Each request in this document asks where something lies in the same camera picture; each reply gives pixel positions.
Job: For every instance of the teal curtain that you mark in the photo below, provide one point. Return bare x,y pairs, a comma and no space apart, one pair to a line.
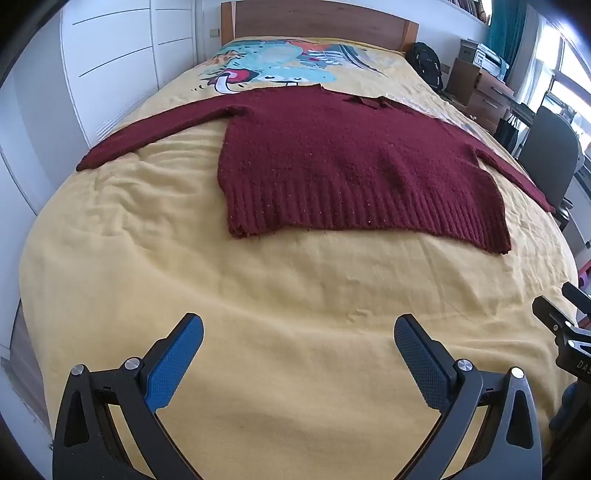
506,28

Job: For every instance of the white wardrobe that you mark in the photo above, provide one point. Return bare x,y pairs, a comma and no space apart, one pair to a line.
69,78

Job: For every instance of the dark red knit sweater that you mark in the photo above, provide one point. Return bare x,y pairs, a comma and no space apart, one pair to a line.
319,159

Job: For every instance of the dark office chair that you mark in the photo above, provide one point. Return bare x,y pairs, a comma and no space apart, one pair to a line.
550,155

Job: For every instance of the stack of boxes on cabinet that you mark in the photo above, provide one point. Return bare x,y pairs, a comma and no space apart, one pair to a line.
482,56

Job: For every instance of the black backpack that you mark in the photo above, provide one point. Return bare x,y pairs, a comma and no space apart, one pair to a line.
426,64

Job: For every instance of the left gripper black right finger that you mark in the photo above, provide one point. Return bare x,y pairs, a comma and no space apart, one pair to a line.
508,444

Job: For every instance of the wooden headboard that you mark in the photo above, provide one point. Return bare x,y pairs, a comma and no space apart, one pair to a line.
316,19

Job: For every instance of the wooden drawer cabinet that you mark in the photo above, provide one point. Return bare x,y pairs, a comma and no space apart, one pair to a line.
481,96

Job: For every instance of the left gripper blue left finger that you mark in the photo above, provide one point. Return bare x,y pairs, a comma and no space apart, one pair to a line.
87,444

